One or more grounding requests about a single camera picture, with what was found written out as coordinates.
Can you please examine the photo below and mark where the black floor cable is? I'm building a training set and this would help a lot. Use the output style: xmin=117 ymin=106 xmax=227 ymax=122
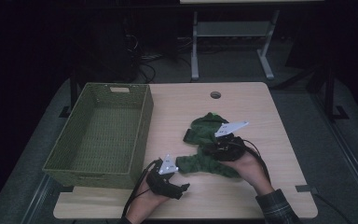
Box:
xmin=314 ymin=193 xmax=352 ymax=224

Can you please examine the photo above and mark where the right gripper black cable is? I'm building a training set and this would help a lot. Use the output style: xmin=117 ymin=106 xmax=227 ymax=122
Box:
xmin=241 ymin=138 xmax=273 ymax=185

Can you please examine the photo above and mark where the black stand with foot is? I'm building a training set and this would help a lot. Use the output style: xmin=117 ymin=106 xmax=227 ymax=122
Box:
xmin=307 ymin=60 xmax=351 ymax=122
xmin=59 ymin=69 xmax=79 ymax=119

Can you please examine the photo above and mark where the bundle of floor cables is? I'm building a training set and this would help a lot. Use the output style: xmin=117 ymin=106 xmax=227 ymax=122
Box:
xmin=124 ymin=34 xmax=194 ymax=84

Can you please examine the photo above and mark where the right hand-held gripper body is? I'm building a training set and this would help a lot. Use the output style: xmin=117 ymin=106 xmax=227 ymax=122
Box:
xmin=202 ymin=120 xmax=250 ymax=162

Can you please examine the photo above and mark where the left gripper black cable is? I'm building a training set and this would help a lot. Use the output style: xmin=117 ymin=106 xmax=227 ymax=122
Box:
xmin=120 ymin=159 xmax=163 ymax=218

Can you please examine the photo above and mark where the person's left hand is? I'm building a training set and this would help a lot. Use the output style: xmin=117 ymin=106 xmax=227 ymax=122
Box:
xmin=124 ymin=178 xmax=172 ymax=224

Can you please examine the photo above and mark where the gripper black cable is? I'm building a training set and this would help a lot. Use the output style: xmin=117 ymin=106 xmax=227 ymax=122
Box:
xmin=120 ymin=159 xmax=163 ymax=218
xmin=241 ymin=138 xmax=273 ymax=185

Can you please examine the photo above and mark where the person's right hand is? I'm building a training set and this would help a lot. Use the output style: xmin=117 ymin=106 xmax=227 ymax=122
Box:
xmin=227 ymin=148 xmax=276 ymax=197

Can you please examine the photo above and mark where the grey tape strip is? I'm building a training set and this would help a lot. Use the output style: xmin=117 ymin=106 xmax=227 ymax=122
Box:
xmin=295 ymin=185 xmax=319 ymax=194

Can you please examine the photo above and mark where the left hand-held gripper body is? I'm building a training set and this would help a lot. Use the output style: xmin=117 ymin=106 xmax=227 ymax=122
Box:
xmin=145 ymin=153 xmax=180 ymax=196

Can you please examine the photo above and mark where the green woven basket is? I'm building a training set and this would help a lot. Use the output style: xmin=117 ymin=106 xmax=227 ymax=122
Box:
xmin=42 ymin=82 xmax=155 ymax=190

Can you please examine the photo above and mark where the green plush garment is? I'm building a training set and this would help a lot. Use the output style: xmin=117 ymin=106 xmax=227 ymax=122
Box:
xmin=175 ymin=111 xmax=254 ymax=179

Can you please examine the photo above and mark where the metal floor rail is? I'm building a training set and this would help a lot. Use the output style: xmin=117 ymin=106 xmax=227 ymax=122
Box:
xmin=20 ymin=174 xmax=54 ymax=224
xmin=310 ymin=92 xmax=358 ymax=216

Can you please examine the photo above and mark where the grey metal table frame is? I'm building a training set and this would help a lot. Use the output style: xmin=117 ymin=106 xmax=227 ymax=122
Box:
xmin=190 ymin=8 xmax=281 ymax=82

